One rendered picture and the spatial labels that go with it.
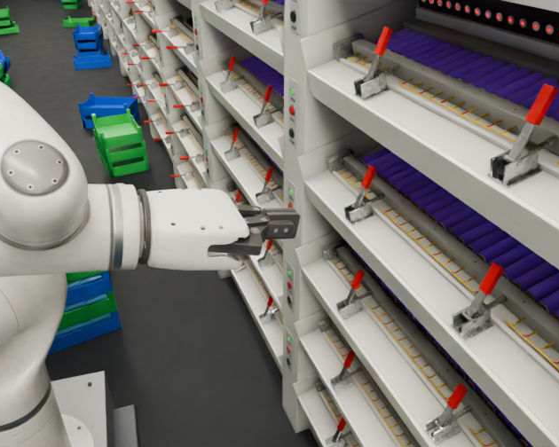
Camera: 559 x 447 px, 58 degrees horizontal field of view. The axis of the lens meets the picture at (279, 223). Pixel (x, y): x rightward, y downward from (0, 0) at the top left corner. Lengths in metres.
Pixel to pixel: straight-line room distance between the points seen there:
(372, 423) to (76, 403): 0.56
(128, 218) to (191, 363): 1.16
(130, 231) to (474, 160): 0.35
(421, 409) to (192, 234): 0.47
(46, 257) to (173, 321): 1.30
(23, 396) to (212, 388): 0.81
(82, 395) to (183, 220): 0.66
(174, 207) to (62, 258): 0.11
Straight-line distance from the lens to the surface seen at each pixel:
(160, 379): 1.59
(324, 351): 1.13
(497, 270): 0.60
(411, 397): 0.82
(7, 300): 0.72
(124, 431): 1.15
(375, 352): 0.87
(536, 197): 0.51
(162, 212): 0.50
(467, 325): 0.62
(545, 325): 0.63
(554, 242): 0.49
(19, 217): 0.41
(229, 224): 0.50
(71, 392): 1.11
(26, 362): 0.80
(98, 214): 0.48
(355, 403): 1.05
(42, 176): 0.41
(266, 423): 1.46
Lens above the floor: 1.18
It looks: 33 degrees down
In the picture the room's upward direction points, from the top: straight up
